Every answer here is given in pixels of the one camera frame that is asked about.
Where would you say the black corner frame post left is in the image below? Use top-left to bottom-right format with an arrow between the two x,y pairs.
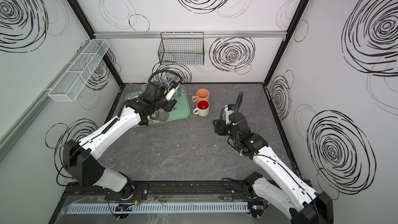
67,0 -> 124,88

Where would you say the white slotted cable duct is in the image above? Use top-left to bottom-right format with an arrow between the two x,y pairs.
66,202 -> 250,214

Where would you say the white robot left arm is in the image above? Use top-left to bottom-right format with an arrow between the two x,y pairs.
63,82 -> 180,200

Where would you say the black corner frame post right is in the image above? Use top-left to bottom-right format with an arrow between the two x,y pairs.
263,0 -> 310,87

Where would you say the black wire basket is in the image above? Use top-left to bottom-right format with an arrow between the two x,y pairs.
158,38 -> 205,65

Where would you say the mint green floral tray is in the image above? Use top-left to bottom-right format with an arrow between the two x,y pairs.
124,84 -> 191,129

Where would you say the aluminium wall rail left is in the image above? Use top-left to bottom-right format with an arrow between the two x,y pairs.
0,41 -> 94,162

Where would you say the black corner frame post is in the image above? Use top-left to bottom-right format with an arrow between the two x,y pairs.
263,0 -> 310,87
67,0 -> 124,88

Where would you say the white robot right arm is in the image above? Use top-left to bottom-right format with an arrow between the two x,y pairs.
212,111 -> 334,224

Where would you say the white mug red inside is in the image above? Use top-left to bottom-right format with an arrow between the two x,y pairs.
193,100 -> 210,117

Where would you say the aluminium wall rail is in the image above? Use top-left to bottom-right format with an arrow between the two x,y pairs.
94,30 -> 287,39
0,41 -> 94,162

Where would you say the peach mug grey base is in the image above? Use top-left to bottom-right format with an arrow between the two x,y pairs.
192,89 -> 210,102

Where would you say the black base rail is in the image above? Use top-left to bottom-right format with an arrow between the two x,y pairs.
62,179 -> 255,200

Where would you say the aluminium wall rail back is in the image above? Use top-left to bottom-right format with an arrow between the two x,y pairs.
94,30 -> 287,39

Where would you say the blue butterfly mug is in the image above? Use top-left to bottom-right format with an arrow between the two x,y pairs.
169,80 -> 184,99

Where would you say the white wire wall shelf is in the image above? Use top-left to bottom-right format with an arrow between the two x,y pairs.
48,39 -> 109,102

